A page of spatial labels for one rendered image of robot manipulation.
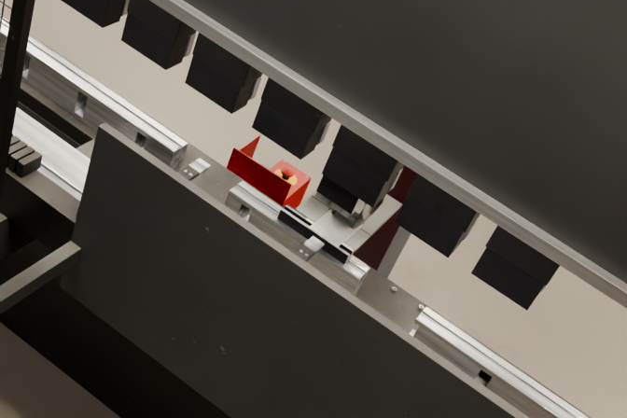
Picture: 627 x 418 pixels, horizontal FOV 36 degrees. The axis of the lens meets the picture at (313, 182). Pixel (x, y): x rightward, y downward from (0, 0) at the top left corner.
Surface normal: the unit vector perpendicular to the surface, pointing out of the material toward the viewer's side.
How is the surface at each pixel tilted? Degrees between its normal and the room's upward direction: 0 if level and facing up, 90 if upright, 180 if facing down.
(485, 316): 0
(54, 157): 0
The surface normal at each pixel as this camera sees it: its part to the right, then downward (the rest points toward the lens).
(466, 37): -0.50, 0.40
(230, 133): 0.32, -0.74
